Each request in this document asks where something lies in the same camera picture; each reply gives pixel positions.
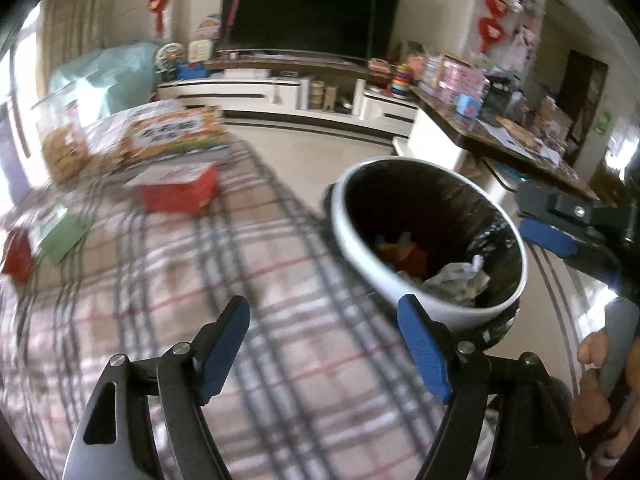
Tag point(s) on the white television cabinet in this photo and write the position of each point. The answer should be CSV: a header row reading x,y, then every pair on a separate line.
x,y
240,92

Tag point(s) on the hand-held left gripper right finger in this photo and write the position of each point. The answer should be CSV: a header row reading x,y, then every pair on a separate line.
x,y
425,355

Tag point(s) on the red box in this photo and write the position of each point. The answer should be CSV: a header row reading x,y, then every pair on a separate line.
x,y
177,190

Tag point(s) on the person's right hand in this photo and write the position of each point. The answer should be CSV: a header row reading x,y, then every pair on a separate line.
x,y
592,400

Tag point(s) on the teal dust cover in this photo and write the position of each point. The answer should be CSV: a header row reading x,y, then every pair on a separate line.
x,y
110,75

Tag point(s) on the blue toy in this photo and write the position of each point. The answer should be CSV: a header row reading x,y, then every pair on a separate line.
x,y
192,69

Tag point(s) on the stacking rings toy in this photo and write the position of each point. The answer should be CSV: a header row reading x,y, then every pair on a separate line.
x,y
401,81

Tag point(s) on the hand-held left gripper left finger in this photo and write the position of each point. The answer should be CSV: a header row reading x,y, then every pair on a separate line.
x,y
225,347

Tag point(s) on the orange snack bag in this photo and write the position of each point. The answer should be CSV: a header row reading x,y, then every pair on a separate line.
x,y
170,130

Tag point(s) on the white trash bin black liner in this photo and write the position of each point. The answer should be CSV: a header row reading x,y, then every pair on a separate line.
x,y
365,240

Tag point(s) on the green packet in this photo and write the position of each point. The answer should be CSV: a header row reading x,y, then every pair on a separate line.
x,y
65,237

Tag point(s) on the clear cookie jar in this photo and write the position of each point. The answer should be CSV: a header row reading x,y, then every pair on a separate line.
x,y
62,145

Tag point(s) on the cluttered marble side table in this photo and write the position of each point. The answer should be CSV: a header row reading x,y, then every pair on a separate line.
x,y
500,135

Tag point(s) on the ferris wheel toy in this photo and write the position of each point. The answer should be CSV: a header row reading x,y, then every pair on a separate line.
x,y
169,60

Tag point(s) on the purple box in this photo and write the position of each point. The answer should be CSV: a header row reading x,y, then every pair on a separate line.
x,y
12,170

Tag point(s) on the white box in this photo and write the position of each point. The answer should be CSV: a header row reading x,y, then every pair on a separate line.
x,y
505,175

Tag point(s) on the black flat television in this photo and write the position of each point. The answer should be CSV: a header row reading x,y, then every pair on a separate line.
x,y
310,12

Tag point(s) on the silver foil wrapper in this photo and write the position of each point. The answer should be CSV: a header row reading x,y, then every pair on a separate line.
x,y
452,287

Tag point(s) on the beige curtain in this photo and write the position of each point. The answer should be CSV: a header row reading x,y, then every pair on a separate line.
x,y
75,35

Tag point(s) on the orange red packet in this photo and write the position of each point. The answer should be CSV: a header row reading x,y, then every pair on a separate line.
x,y
19,255

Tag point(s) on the yellow snack wrapper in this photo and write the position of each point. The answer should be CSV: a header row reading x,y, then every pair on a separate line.
x,y
402,255

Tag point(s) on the red fish hanging decoration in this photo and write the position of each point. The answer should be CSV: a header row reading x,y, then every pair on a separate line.
x,y
495,5

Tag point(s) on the pink toy boxes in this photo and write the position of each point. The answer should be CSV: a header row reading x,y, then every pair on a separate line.
x,y
460,80

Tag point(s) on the colourful card stand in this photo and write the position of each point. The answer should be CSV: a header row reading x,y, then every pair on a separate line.
x,y
207,27

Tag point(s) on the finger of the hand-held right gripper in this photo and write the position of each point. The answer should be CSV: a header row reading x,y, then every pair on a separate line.
x,y
547,237
560,205

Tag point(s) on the dark wooden door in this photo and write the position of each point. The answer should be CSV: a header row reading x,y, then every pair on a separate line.
x,y
587,100

